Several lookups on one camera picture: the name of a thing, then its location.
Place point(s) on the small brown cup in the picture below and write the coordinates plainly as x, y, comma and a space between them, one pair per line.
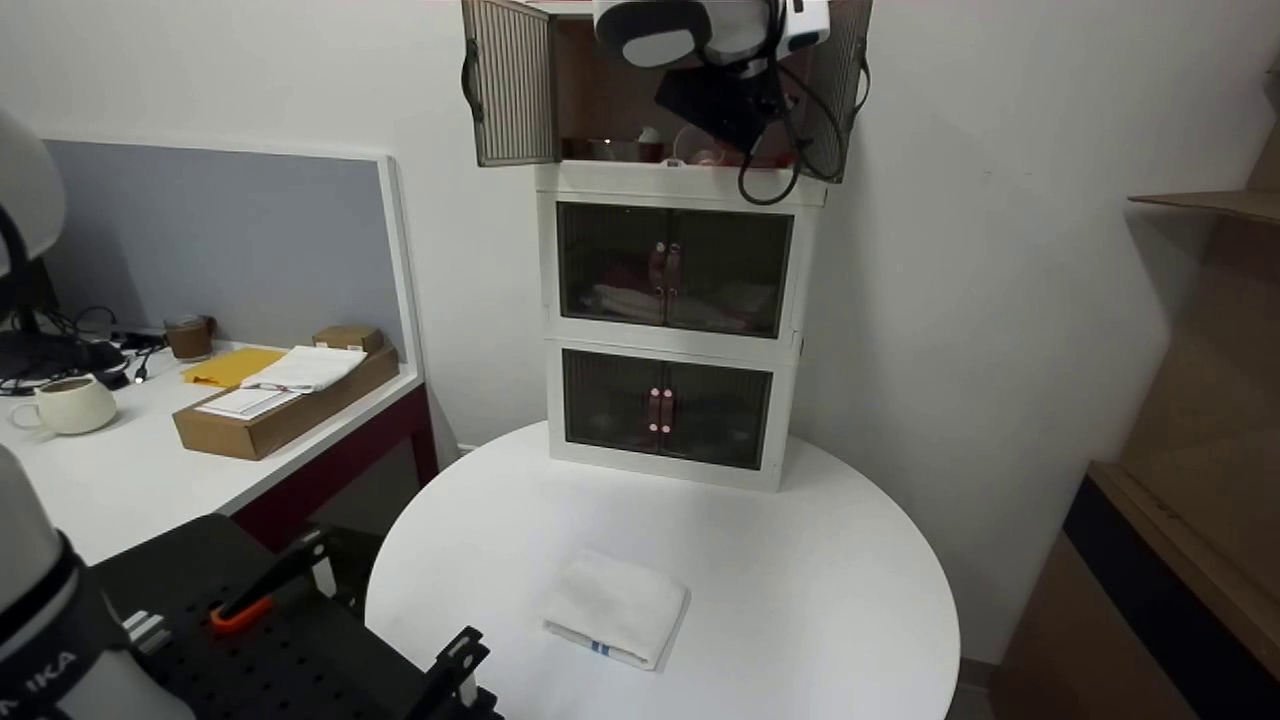
189, 336

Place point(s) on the smoked transparent cabinet door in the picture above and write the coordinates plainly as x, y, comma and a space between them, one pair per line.
509, 85

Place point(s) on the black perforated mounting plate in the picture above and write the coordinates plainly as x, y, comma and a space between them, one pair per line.
265, 674

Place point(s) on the white bowl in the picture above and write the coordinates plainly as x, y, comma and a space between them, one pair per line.
65, 406

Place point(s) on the large plain cardboard box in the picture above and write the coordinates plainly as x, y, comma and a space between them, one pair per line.
1220, 347

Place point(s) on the yellow envelope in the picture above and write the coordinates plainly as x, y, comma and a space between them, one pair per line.
229, 365

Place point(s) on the white desk dark red front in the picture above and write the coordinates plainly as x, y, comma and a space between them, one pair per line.
135, 480

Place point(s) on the white framed grey partition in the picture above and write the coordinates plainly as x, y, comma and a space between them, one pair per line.
226, 243

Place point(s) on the flat open cardboard box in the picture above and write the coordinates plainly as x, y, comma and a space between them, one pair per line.
286, 420

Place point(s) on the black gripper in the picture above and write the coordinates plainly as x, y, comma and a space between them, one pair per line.
714, 107

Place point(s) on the white three-tier storage cabinet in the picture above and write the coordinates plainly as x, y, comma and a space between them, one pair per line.
682, 321

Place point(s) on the cardboard box with black band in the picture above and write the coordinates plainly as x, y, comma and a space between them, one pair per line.
1147, 625

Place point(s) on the small brown box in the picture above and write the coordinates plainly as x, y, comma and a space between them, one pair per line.
350, 336

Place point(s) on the white folded cloth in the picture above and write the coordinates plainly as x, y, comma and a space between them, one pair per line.
617, 610

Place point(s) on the white paper stack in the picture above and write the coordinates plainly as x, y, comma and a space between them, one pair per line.
302, 375

